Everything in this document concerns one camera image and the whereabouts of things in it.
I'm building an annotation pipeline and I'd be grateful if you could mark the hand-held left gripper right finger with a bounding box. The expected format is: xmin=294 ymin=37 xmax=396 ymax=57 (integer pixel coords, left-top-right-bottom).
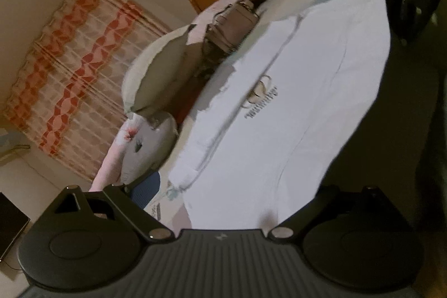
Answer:
xmin=267 ymin=184 xmax=416 ymax=244

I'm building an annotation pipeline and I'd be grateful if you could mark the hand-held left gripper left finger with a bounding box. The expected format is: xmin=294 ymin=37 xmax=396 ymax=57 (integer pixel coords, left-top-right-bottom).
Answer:
xmin=26 ymin=172 xmax=175 ymax=243

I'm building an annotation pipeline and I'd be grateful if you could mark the white printed t-shirt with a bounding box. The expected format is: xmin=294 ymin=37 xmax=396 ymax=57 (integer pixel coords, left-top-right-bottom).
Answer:
xmin=168 ymin=0 xmax=392 ymax=230

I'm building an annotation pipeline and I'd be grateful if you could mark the grey donut cushion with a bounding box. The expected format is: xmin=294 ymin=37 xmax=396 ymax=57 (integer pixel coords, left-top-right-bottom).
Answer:
xmin=119 ymin=113 xmax=180 ymax=185

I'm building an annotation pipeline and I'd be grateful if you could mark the pink floral quilt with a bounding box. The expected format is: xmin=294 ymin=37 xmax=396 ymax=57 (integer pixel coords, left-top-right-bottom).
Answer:
xmin=89 ymin=0 xmax=245 ymax=194

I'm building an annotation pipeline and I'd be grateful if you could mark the white pillow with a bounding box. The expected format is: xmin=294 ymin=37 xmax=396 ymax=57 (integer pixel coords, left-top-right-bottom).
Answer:
xmin=150 ymin=50 xmax=224 ymax=124

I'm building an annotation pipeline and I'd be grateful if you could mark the pink handbag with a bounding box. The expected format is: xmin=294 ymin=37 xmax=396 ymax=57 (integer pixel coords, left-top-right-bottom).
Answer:
xmin=203 ymin=0 xmax=261 ymax=56

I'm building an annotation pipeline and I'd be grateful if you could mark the cream pillow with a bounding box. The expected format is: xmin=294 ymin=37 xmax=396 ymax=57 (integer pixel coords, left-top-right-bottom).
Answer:
xmin=122 ymin=25 xmax=206 ymax=117

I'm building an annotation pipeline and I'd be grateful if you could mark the patterned curtain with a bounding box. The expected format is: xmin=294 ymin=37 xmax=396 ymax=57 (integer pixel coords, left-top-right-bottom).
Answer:
xmin=3 ymin=0 xmax=172 ymax=182

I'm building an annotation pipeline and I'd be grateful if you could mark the black wall television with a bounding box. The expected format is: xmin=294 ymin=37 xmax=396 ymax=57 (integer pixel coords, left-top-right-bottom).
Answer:
xmin=0 ymin=192 xmax=31 ymax=262

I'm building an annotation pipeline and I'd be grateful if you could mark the wall air conditioner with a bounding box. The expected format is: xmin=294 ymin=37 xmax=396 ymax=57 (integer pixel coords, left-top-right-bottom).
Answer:
xmin=0 ymin=128 xmax=33 ymax=166

